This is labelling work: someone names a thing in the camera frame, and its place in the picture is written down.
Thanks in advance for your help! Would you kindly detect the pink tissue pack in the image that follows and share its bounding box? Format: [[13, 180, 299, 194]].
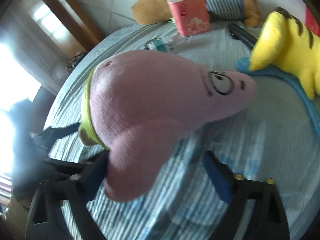
[[167, 0, 210, 37]]

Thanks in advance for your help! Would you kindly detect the yellow striped tiger plush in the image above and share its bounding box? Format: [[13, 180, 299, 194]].
[[249, 7, 319, 100]]

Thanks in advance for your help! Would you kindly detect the blue plastic boomerang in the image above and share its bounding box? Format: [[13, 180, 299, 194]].
[[235, 57, 320, 138]]

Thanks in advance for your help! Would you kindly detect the brown bear plush striped shirt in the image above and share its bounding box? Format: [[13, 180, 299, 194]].
[[131, 0, 260, 27]]

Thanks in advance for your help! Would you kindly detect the red plastic toy case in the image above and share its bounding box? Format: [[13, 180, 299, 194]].
[[305, 7, 320, 36]]

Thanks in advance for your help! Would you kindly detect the blue striped bed sheet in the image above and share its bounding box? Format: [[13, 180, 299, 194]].
[[46, 22, 319, 239]]

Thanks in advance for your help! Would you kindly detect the pink star plush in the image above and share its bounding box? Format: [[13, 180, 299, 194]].
[[78, 50, 257, 202]]

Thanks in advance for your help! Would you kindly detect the small teal white box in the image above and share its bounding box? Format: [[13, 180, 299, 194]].
[[144, 36, 178, 54]]

